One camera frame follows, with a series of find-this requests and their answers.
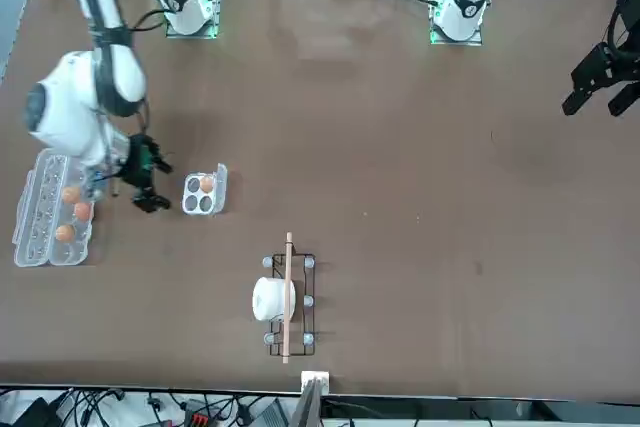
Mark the grey power adapter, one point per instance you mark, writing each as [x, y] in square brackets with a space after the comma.
[272, 416]

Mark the white post bracket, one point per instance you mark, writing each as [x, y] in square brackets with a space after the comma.
[324, 378]

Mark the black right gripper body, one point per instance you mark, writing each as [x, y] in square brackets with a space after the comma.
[137, 164]

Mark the white four-slot egg tray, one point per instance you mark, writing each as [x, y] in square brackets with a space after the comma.
[198, 193]

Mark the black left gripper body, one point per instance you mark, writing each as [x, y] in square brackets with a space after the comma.
[630, 22]

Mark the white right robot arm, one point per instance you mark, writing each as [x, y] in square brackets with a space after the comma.
[70, 112]

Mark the brown egg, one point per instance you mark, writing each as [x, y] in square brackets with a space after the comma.
[83, 211]
[65, 232]
[206, 184]
[71, 193]

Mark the red and black connector box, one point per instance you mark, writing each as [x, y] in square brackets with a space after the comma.
[197, 418]

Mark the aluminium camera post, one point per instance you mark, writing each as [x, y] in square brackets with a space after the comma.
[307, 407]

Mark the transparent twelve-slot egg tray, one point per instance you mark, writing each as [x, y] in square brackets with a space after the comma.
[35, 247]

